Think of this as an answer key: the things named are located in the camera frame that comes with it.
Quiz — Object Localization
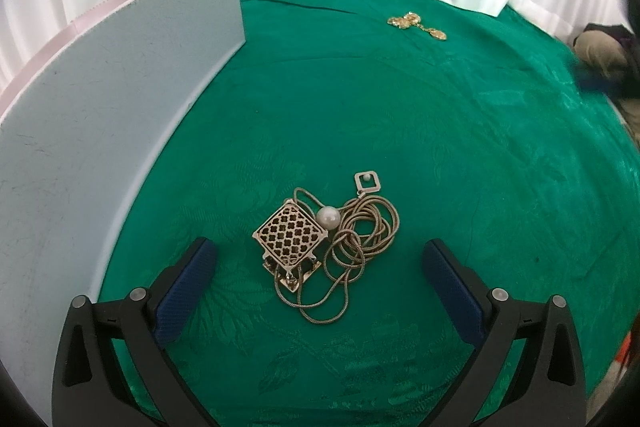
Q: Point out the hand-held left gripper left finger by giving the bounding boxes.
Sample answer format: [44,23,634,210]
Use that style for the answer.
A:
[50,237,218,427]

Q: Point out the dark blue blurred object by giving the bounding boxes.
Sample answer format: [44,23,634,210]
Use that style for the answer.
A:
[570,57,626,94]

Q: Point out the light blue jewelry box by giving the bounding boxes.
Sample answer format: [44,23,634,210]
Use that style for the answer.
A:
[0,0,248,427]

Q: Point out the gold chain lattice pendant necklace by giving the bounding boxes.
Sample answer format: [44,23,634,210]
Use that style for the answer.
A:
[252,170,401,324]

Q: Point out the green patterned tablecloth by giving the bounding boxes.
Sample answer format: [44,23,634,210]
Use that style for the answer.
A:
[92,0,640,427]

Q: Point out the gold flower jewelry piece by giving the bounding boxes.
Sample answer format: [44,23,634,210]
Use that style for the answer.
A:
[386,11,448,42]

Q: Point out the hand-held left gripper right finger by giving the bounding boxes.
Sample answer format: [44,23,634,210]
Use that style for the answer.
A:
[422,238,588,427]

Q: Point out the dark cloth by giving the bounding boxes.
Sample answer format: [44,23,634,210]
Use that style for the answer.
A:
[582,23,636,40]

